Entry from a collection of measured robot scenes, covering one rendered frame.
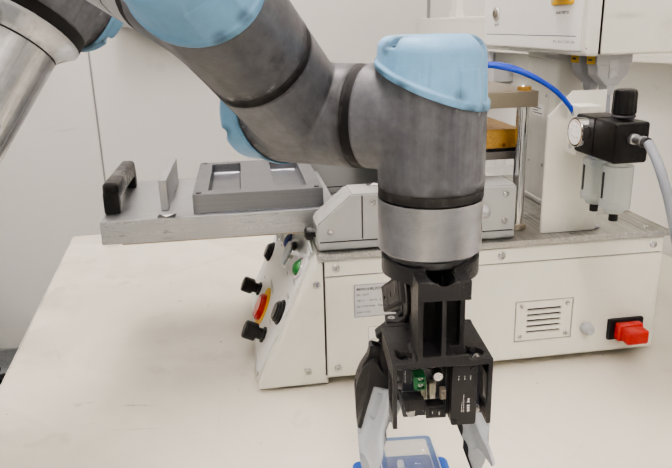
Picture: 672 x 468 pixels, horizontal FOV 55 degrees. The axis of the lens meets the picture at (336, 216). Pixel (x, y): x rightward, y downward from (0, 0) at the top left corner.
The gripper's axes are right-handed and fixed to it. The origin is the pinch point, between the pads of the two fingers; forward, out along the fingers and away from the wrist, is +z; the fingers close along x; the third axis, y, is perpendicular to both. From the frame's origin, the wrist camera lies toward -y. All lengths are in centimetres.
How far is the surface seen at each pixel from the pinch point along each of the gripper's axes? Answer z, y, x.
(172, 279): 9, -66, -34
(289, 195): -15.1, -33.5, -10.7
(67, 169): 11, -177, -89
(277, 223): -11.8, -32.3, -12.3
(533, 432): 8.5, -14.5, 15.6
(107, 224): -13.3, -30.6, -32.9
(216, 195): -15.7, -32.7, -19.8
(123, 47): -29, -181, -66
